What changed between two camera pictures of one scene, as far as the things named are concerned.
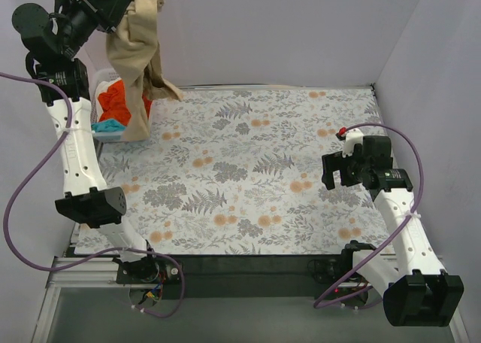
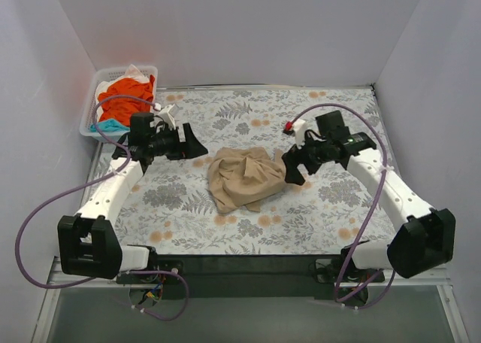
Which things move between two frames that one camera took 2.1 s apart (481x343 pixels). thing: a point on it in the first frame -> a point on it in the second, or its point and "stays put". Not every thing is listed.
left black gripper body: (104, 10) -> (183, 141)
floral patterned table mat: (240, 171) stays put
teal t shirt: (108, 125) stays put
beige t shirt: (133, 50) -> (240, 178)
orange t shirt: (115, 106) stays put
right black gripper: (334, 167) -> (301, 158)
